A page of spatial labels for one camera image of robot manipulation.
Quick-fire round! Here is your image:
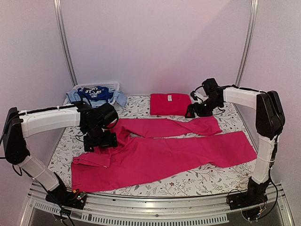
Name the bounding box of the dark blue garment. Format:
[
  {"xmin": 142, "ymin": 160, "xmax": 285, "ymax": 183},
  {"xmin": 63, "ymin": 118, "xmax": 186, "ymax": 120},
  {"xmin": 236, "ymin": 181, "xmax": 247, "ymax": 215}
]
[{"xmin": 77, "ymin": 86, "xmax": 115, "ymax": 102}]

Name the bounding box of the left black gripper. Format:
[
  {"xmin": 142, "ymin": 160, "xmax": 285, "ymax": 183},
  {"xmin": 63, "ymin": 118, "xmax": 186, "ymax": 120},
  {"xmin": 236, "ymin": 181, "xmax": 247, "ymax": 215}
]
[{"xmin": 84, "ymin": 123, "xmax": 118, "ymax": 152}]

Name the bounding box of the light blue cloth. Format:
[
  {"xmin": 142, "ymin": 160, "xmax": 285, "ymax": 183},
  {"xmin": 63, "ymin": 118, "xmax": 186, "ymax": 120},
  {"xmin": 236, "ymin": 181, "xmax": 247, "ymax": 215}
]
[{"xmin": 66, "ymin": 89, "xmax": 127, "ymax": 108}]

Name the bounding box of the front aluminium rail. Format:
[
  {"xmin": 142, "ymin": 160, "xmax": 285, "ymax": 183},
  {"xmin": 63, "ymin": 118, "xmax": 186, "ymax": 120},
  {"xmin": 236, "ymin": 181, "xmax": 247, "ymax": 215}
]
[{"xmin": 20, "ymin": 183, "xmax": 297, "ymax": 226}]

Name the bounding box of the pink garment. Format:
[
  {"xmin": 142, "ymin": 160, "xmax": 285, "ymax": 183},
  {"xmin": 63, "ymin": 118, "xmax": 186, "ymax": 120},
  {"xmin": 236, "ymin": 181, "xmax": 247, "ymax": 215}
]
[{"xmin": 71, "ymin": 116, "xmax": 257, "ymax": 192}]

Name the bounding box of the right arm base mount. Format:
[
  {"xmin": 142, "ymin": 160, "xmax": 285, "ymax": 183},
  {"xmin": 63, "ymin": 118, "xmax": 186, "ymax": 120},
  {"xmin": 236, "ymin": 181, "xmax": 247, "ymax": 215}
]
[{"xmin": 226, "ymin": 178, "xmax": 270, "ymax": 210}]

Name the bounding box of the floral tablecloth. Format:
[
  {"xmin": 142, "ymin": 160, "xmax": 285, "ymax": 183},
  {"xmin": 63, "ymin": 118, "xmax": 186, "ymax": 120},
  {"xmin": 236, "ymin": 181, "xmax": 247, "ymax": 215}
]
[{"xmin": 48, "ymin": 96, "xmax": 256, "ymax": 197}]

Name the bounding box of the white plastic laundry basket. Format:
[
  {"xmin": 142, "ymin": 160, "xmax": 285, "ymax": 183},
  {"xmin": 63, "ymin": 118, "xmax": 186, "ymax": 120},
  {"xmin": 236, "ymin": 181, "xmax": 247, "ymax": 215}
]
[{"xmin": 63, "ymin": 81, "xmax": 120, "ymax": 105}]

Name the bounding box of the red t-shirt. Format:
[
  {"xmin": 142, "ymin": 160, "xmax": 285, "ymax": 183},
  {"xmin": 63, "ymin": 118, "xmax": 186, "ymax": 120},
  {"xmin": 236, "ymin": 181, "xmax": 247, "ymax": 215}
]
[{"xmin": 150, "ymin": 93, "xmax": 192, "ymax": 116}]

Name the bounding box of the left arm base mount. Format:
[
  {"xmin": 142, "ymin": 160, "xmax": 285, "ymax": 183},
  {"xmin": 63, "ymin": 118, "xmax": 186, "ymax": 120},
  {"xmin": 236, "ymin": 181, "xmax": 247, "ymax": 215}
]
[{"xmin": 46, "ymin": 184, "xmax": 87, "ymax": 210}]

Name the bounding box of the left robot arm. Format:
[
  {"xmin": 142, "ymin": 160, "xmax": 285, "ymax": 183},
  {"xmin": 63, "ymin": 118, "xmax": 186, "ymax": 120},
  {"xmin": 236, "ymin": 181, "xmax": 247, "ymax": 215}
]
[{"xmin": 0, "ymin": 101, "xmax": 119, "ymax": 204}]

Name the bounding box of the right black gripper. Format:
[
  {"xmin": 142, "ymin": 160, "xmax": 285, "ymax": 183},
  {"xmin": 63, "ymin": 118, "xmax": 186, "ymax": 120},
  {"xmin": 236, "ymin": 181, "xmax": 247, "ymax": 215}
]
[{"xmin": 187, "ymin": 97, "xmax": 222, "ymax": 118}]

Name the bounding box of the right aluminium frame post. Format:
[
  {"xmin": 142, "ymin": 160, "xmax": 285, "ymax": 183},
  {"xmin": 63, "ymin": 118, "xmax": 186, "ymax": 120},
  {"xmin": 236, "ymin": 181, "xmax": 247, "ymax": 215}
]
[{"xmin": 235, "ymin": 0, "xmax": 259, "ymax": 86}]

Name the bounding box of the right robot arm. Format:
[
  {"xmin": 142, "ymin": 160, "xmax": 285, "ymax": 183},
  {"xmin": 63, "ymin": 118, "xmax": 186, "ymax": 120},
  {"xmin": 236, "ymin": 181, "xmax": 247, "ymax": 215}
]
[{"xmin": 185, "ymin": 78, "xmax": 285, "ymax": 205}]

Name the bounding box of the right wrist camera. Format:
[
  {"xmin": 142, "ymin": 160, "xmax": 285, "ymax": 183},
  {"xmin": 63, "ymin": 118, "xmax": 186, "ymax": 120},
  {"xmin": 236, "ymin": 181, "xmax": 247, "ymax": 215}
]
[{"xmin": 190, "ymin": 91, "xmax": 204, "ymax": 103}]

